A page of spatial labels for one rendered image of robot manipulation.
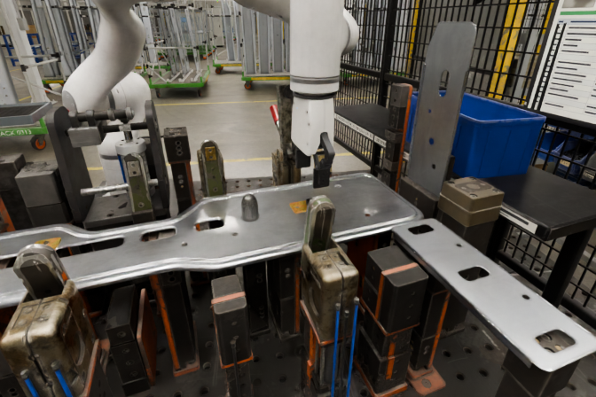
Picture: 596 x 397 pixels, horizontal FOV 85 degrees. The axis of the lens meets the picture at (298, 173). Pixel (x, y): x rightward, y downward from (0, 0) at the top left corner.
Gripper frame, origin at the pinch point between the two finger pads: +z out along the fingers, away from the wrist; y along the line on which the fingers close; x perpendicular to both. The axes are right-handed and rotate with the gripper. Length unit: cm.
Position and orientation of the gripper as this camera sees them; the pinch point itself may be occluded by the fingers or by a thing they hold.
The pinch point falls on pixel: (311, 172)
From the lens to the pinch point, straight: 63.6
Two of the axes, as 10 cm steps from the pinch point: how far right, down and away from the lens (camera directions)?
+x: 9.4, -1.4, 3.1
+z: -0.1, 9.0, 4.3
